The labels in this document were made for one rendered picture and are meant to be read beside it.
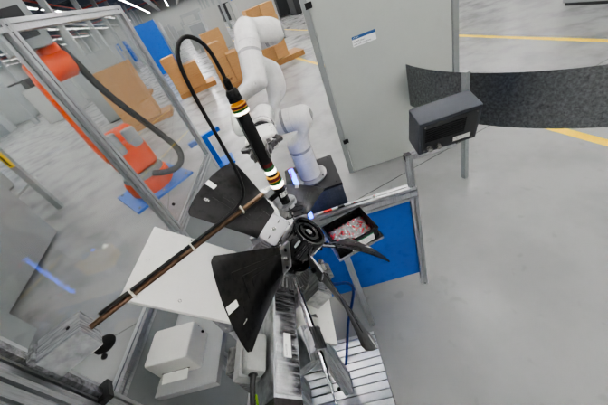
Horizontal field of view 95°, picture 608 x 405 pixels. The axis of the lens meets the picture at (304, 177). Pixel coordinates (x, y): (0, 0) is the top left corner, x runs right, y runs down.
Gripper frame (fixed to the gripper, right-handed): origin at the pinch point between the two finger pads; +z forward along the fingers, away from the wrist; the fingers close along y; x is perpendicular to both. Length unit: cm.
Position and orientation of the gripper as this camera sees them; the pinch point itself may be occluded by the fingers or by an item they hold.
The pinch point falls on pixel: (261, 153)
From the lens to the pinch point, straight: 82.3
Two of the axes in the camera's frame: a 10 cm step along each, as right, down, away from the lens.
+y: -9.4, 3.1, 1.0
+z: 0.9, 5.5, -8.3
